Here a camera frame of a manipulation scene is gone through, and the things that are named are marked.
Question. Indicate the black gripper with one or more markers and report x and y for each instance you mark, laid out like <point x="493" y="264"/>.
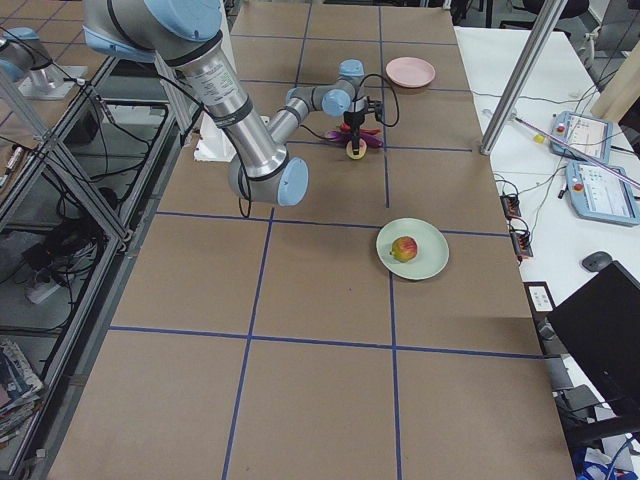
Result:
<point x="354" y="120"/>

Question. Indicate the pink green peach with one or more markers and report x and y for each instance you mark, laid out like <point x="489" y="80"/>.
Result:
<point x="361" y="152"/>

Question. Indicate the red pomegranate fruit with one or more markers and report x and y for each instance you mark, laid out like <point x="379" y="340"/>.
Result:
<point x="404" y="249"/>

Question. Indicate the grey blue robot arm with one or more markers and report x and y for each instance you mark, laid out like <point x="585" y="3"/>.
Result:
<point x="187" y="36"/>

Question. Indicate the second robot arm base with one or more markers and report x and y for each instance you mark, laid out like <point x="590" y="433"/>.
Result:
<point x="28" y="64"/>

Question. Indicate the purple eggplant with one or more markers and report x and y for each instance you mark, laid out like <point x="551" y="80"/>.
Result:
<point x="336" y="136"/>

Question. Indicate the red chili pepper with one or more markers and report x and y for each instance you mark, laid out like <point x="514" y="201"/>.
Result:
<point x="372" y="131"/>

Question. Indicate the pink plate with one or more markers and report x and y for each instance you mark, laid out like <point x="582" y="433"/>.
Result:
<point x="410" y="72"/>

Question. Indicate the light green plate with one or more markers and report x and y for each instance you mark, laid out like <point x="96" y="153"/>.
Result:
<point x="432" y="250"/>

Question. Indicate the orange black electronics board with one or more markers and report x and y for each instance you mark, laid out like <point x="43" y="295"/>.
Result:
<point x="519" y="231"/>

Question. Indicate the upper teach pendant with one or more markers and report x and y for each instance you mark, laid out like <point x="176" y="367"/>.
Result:
<point x="582" y="136"/>

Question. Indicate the teach pendant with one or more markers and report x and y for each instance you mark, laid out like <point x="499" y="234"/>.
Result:
<point x="598" y="195"/>
<point x="582" y="136"/>

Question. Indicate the white label card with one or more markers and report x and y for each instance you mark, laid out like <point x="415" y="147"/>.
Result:
<point x="539" y="296"/>

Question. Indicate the lower teach pendant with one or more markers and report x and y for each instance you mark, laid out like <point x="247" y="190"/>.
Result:
<point x="598" y="195"/>

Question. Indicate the black computer mouse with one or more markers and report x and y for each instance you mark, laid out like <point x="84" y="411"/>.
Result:
<point x="596" y="261"/>

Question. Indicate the black laptop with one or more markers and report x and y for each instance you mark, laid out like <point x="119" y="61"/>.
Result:
<point x="599" y="327"/>

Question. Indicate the white power strip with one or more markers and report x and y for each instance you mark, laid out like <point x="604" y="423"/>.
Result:
<point x="41" y="291"/>

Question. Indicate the stack of magazines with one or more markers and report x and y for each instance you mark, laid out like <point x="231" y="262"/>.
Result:
<point x="20" y="389"/>

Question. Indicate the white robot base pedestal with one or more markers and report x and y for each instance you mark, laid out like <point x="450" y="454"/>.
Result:
<point x="213" y="144"/>

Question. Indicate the aluminium frame post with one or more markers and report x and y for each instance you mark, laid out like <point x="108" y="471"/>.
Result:
<point x="543" y="27"/>

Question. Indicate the aluminium frame rack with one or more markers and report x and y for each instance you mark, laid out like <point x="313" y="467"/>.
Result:
<point x="74" y="210"/>

